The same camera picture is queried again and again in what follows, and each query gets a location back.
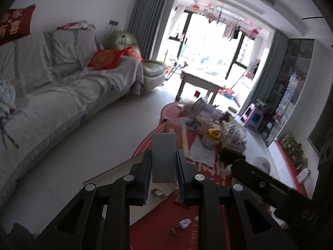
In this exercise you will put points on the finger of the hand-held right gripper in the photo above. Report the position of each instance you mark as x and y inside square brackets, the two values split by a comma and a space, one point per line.
[255, 177]

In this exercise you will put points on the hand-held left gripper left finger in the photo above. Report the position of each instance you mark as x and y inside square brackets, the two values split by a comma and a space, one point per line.
[147, 177]

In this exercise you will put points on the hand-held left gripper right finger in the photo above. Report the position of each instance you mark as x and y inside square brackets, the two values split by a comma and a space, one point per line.
[182, 177]

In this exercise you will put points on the grey rectangular box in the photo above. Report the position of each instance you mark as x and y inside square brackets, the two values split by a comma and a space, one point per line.
[164, 158]

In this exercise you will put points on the grey tray white inside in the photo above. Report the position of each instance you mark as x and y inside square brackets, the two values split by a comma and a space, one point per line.
[161, 205]

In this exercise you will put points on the white fan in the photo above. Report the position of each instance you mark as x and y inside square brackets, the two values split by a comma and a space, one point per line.
[261, 164]

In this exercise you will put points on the white plastic packet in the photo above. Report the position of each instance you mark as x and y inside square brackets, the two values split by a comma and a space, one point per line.
[200, 151]

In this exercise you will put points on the red low cabinet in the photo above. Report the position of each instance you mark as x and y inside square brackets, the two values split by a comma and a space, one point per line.
[286, 166]

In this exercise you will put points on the green potted plant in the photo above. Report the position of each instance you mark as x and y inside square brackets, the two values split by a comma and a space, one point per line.
[294, 147]

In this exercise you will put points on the glass jar yellow lid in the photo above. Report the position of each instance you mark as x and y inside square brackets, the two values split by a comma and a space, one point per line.
[212, 136]

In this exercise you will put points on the pink plastic stool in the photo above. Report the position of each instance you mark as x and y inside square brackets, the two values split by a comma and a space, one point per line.
[251, 117]

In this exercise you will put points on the red printed tablecloth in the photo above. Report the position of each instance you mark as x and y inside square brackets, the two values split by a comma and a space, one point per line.
[156, 237]

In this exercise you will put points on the black tablet stand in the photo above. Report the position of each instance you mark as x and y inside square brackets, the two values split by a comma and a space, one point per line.
[193, 114]

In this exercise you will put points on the glass door cabinet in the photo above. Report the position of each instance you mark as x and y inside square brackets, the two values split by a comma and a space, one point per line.
[291, 88]

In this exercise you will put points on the white balcony table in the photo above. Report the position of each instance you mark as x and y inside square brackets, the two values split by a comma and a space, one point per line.
[200, 79]

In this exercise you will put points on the beige recliner armchair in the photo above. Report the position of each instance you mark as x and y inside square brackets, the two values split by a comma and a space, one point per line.
[151, 70]

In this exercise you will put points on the grey curtain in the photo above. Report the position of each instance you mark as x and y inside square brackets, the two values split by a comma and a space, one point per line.
[270, 70]
[148, 18]

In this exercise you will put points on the sofa with white cover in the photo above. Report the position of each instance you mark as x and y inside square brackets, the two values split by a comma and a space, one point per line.
[52, 104]

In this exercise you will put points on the red gold patterned cushion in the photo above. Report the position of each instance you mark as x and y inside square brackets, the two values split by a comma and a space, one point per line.
[105, 58]

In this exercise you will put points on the small red cushion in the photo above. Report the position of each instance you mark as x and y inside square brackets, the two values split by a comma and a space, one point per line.
[132, 52]

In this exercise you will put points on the hanging laundry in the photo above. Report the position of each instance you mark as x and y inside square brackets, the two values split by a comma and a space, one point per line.
[231, 28]

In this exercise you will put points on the light blue cloth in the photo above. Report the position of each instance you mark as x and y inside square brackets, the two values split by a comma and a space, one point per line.
[5, 101]

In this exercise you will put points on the large red lettered cushion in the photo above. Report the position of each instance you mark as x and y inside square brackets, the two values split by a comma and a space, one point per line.
[15, 23]

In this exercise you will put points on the wall switch panel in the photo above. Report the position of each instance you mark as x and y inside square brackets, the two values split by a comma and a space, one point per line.
[113, 22]

